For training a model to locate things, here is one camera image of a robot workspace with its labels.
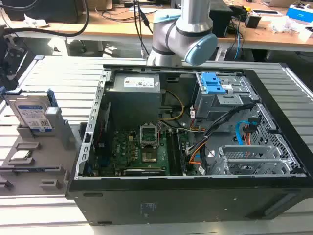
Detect grey parts rack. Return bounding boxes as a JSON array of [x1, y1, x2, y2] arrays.
[[0, 106, 85, 196]]

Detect blue cable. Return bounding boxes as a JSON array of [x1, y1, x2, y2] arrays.
[[233, 31, 244, 59]]

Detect hard disk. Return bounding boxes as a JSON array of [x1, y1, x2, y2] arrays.
[[1, 88, 56, 138]]

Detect black expansion slot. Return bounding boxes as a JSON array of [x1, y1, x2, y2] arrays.
[[123, 168, 169, 176]]

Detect silver CPU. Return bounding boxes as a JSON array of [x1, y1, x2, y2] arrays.
[[11, 151, 32, 160]]

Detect blue white cardboard box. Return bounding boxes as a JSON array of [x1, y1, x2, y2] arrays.
[[286, 4, 313, 25]]

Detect blue plastic bay latch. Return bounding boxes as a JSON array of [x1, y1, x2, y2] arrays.
[[201, 72, 227, 95]]

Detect thick black cable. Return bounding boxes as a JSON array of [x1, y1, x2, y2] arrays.
[[3, 0, 90, 37]]

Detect white crumpled paper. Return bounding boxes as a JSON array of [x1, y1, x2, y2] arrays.
[[23, 13, 49, 27]]

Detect black open PC case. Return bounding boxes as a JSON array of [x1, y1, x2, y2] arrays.
[[65, 62, 313, 225]]

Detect wooden desk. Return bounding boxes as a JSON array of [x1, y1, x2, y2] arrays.
[[0, 0, 313, 53]]

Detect blue data wire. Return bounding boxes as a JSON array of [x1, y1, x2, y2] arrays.
[[235, 121, 246, 146]]

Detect orange black power wire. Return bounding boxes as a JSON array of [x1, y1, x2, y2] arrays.
[[243, 117, 260, 146]]

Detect orange wire bundle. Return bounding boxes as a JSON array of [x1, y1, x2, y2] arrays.
[[188, 144, 208, 167]]

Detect thin black cables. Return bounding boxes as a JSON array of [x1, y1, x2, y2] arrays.
[[133, 0, 152, 57]]

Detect green motherboard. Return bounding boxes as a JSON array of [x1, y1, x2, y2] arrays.
[[94, 128, 196, 177]]

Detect large black monitor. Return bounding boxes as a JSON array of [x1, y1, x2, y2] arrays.
[[0, 0, 81, 24]]

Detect metal CPU socket cover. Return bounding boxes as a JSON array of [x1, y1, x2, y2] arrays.
[[139, 124, 160, 149]]

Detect grey metal drive cage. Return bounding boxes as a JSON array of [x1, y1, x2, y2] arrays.
[[194, 72, 260, 123]]

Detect small black device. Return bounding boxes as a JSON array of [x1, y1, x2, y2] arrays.
[[246, 12, 261, 29]]

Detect black RAM slot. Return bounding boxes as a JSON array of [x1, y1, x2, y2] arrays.
[[169, 131, 178, 175], [175, 132, 184, 176]]

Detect white plastic wrapping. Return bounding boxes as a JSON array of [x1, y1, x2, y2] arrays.
[[268, 16, 306, 34]]

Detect black box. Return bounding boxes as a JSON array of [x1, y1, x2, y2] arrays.
[[210, 4, 233, 37]]

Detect grey metal disk bay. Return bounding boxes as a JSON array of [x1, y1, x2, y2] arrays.
[[211, 144, 291, 176]]

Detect yellow wire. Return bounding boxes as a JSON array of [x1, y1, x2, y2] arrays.
[[157, 90, 185, 122]]

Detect grey power supply unit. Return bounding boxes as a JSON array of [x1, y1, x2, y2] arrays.
[[105, 73, 163, 124]]

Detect black cable bundle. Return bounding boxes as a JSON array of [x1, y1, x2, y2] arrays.
[[184, 102, 256, 157]]

